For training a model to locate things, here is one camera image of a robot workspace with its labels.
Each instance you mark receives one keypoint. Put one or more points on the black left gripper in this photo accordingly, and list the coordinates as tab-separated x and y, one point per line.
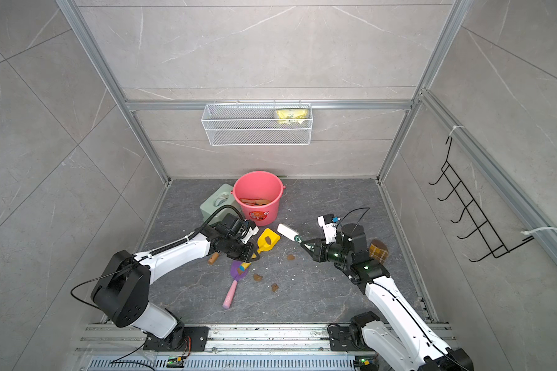
250	250

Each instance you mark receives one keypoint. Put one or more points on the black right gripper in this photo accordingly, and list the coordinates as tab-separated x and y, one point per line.
317	253

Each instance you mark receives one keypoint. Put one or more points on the yellow toy trowel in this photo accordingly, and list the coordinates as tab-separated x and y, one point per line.
266	242

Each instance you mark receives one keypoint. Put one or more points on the white cleaning brush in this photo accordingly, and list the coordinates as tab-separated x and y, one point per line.
289	233

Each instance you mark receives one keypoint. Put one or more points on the purple trowel pink handle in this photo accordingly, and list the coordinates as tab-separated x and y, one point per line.
237	273

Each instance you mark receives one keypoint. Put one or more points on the green trowel wooden handle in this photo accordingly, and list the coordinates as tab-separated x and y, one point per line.
255	202

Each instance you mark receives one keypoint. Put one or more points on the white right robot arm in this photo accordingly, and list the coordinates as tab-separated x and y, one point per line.
405	341

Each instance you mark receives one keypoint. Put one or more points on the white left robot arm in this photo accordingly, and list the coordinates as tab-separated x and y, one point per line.
122	290

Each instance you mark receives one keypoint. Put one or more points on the green trowel near tissue box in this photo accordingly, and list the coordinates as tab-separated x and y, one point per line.
213	258

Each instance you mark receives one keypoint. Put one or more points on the pink plastic bucket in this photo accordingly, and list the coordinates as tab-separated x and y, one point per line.
260	185

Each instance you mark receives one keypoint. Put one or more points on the mint green tissue box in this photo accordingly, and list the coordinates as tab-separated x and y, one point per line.
219	198

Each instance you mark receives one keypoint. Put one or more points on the plaid brown cloth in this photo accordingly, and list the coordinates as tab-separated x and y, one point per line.
378	251

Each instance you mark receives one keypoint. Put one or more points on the yellow sponge in basket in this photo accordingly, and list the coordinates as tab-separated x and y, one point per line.
291	116

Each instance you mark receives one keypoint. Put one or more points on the white wire wall basket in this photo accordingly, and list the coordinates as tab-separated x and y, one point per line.
241	124

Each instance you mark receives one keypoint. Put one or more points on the black wall hook rack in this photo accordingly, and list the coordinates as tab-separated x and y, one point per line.
472	211

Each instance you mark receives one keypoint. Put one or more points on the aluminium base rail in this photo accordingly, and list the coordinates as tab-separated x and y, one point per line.
225	347

